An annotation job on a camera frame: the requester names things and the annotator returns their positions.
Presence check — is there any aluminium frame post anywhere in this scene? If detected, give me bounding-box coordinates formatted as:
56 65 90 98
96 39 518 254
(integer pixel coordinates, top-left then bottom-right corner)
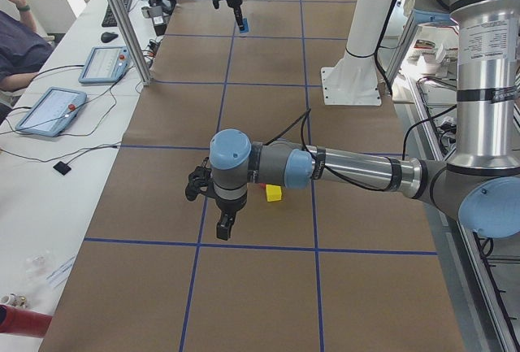
107 0 151 86

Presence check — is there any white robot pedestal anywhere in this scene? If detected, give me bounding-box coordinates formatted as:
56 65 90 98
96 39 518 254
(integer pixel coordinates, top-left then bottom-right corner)
321 0 395 106

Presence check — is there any seated person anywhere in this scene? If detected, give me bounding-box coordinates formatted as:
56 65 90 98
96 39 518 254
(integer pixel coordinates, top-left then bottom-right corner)
0 0 56 125

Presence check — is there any blue tape line crosswise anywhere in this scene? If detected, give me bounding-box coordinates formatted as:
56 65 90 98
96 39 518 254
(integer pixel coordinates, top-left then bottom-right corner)
83 237 437 256

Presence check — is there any yellow wooden block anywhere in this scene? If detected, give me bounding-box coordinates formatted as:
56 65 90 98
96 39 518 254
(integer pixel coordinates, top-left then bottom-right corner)
265 185 283 202

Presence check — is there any black keyboard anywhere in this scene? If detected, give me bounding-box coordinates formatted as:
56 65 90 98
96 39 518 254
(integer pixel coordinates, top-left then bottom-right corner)
101 0 135 28

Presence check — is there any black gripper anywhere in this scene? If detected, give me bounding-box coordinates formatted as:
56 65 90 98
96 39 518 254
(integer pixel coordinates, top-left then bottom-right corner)
215 195 247 241
226 0 245 31

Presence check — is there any blue teach pendant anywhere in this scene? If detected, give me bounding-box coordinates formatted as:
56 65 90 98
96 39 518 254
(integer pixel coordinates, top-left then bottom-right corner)
78 46 130 85
15 87 87 137

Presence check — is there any blue tape line lengthwise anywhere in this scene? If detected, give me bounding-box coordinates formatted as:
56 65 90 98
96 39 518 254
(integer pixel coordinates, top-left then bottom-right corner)
178 26 237 352

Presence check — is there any small black square pad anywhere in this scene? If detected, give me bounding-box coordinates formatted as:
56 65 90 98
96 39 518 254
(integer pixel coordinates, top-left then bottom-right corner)
53 161 72 176

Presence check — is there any blue teach pendant far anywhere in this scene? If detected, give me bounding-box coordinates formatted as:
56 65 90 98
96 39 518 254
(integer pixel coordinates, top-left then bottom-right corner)
78 46 130 85

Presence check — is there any red cylinder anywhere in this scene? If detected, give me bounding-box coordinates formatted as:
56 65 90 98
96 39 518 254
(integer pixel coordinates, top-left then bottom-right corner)
1 305 53 338

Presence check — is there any blue teach pendant near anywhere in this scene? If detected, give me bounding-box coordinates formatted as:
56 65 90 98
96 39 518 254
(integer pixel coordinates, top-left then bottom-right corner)
15 87 87 137

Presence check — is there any black computer mouse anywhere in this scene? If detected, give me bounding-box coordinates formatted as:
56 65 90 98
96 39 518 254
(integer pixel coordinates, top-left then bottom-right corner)
100 32 119 43

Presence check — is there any brown paper table cover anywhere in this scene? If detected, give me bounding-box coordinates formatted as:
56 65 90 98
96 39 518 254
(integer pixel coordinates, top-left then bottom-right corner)
41 0 465 351

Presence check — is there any blue wooden block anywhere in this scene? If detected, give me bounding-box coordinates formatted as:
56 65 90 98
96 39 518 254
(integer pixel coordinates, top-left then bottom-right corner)
239 18 249 34

